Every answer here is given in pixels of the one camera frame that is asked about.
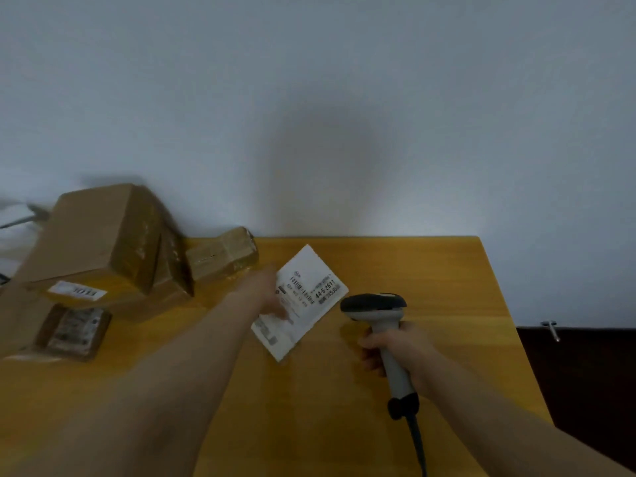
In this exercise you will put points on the person's left hand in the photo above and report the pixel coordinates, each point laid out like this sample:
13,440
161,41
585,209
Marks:
258,292

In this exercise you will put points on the person's left fingers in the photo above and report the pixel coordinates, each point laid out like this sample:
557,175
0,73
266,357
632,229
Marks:
279,305

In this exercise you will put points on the grey handheld barcode scanner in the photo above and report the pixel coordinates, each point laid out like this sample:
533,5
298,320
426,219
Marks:
380,337

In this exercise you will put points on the person's right hand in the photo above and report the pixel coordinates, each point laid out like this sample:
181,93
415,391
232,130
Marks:
407,350

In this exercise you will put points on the metal hook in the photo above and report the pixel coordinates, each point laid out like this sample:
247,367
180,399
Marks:
550,330

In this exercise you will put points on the small taped cardboard box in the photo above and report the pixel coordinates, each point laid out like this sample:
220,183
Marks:
223,255

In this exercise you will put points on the flat cardboard box with label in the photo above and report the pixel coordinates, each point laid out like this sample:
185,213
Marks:
74,293

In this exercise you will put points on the white parcel with shipping label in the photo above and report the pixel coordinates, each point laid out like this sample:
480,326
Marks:
308,298

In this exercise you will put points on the person's left forearm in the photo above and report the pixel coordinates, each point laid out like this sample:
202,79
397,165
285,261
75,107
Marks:
134,392

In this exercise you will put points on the person's right forearm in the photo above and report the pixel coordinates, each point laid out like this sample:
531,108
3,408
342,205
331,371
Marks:
512,427

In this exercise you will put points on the small parcel with grey label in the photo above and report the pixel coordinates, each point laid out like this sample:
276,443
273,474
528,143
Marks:
74,332

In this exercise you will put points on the person's right fingers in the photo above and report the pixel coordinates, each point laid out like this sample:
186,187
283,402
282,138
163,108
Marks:
371,355

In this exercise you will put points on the large brown cardboard box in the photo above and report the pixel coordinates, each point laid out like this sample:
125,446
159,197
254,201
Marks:
99,238

